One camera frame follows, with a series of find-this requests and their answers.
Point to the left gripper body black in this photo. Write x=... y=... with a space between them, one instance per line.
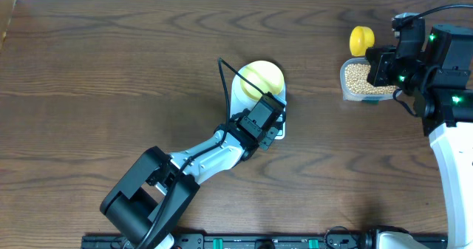
x=269 y=138

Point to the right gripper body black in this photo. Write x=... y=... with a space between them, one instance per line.
x=405 y=73

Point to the yellow measuring scoop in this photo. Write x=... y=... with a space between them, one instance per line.
x=361 y=38

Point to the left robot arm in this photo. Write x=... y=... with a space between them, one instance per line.
x=153 y=194

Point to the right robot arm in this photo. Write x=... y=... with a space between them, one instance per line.
x=434 y=71

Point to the white digital kitchen scale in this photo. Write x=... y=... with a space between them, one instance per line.
x=244 y=96

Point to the pale yellow bowl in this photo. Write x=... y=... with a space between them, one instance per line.
x=265 y=75

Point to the soybeans in container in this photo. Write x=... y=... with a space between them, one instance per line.
x=356 y=81

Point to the clear plastic container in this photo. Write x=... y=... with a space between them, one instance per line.
x=348 y=95

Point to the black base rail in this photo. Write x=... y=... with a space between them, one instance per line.
x=335 y=238

